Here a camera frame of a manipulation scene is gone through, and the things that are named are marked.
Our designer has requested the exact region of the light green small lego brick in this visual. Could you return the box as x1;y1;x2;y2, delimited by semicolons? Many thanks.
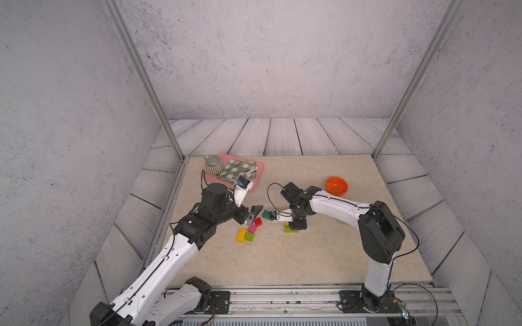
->
245;232;255;242

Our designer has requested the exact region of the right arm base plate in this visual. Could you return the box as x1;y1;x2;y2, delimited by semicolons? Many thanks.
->
337;290;402;315

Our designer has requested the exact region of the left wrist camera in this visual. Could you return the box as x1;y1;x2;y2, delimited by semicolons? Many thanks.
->
233;176;253;207

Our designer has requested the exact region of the yellow lego brick upper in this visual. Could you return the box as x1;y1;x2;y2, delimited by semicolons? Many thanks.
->
236;228;247;243

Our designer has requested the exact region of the lime long lego brick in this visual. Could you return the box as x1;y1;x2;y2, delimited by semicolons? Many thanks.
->
284;226;299;233

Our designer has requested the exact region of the left aluminium frame post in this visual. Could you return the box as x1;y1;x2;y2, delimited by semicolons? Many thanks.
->
102;0;185;161

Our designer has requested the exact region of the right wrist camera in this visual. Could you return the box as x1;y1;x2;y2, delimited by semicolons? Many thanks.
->
270;209;293;222

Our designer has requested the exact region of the aluminium frame post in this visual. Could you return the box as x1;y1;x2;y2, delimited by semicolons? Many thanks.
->
372;0;464;161
102;0;185;161

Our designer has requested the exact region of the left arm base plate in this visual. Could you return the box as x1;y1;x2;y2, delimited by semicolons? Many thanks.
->
204;291;231;315

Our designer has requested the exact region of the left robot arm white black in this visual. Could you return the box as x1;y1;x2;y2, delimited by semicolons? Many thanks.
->
90;178;263;325

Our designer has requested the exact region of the green checkered cloth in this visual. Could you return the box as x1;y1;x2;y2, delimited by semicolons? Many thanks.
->
217;159;258;184

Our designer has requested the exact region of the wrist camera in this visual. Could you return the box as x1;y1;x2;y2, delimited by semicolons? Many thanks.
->
270;209;293;222
233;176;253;207

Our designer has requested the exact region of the dark green long lego brick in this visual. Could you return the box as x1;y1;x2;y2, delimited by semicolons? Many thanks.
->
262;210;277;221

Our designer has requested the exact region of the front aluminium rail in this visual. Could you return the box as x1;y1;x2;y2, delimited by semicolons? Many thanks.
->
159;283;467;325

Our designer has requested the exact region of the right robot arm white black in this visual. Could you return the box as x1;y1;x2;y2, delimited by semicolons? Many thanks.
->
278;182;406;312

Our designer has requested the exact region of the pink small lego brick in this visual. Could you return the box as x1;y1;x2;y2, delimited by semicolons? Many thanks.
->
247;225;258;234

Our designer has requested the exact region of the orange plastic bowl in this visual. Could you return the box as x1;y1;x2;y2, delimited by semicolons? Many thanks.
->
325;177;349;196

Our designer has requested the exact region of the striped ceramic cup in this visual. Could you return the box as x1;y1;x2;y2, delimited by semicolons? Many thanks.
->
204;156;224;176

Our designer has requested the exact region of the right aluminium frame post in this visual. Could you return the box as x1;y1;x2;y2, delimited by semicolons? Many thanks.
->
372;0;464;161

